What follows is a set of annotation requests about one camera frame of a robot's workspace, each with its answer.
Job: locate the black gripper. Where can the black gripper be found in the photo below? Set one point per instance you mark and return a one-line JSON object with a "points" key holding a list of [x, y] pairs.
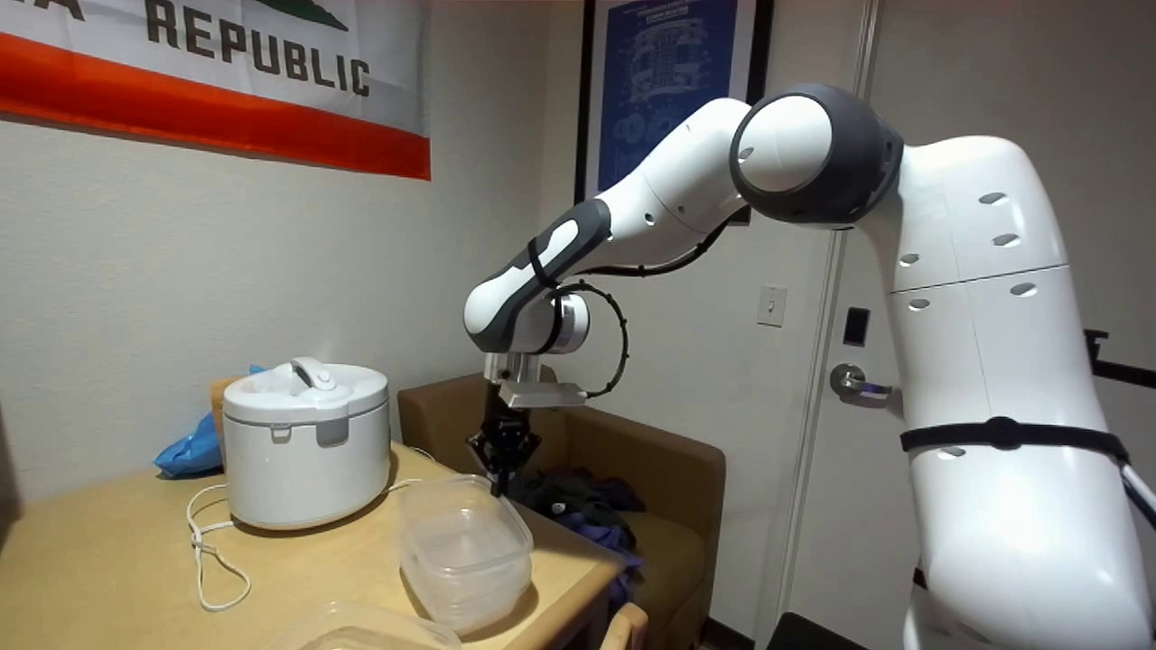
{"points": [[506, 434]]}

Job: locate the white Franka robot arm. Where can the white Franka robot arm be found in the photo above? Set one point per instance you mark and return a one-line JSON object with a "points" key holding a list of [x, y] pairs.
{"points": [[999, 363]]}

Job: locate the black garment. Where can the black garment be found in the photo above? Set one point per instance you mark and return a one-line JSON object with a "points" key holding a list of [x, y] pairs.
{"points": [[581, 492]]}

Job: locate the blue purple garment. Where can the blue purple garment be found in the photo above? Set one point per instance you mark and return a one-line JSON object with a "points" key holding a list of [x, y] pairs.
{"points": [[603, 543]]}

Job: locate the brown sofa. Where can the brown sofa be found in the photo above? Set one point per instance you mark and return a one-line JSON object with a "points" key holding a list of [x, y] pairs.
{"points": [[652, 469]]}

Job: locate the white rice cooker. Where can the white rice cooker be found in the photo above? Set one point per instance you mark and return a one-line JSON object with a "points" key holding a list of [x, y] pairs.
{"points": [[310, 456]]}

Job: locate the wooden chair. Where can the wooden chair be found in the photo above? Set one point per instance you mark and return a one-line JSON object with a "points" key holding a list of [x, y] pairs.
{"points": [[625, 628]]}

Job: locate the blue cloth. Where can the blue cloth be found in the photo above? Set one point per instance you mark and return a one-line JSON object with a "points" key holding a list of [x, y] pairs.
{"points": [[192, 454]]}

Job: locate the black deadbolt plate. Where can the black deadbolt plate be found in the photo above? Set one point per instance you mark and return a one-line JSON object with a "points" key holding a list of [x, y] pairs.
{"points": [[858, 326]]}

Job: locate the framed blue poster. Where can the framed blue poster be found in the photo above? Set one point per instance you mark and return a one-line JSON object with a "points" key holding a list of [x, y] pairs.
{"points": [[656, 73]]}

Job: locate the California Republic flag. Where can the California Republic flag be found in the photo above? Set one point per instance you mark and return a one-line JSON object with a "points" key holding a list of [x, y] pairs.
{"points": [[182, 94]]}

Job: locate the black metal stand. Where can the black metal stand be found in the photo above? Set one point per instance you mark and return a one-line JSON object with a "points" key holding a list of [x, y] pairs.
{"points": [[1124, 365]]}

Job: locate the white door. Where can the white door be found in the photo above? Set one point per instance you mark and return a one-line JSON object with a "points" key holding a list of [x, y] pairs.
{"points": [[1108, 73]]}

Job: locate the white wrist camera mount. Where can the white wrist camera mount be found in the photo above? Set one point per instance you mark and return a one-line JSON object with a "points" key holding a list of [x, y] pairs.
{"points": [[536, 389]]}

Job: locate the white light switch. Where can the white light switch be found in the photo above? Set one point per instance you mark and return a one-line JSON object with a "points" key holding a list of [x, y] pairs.
{"points": [[772, 309]]}

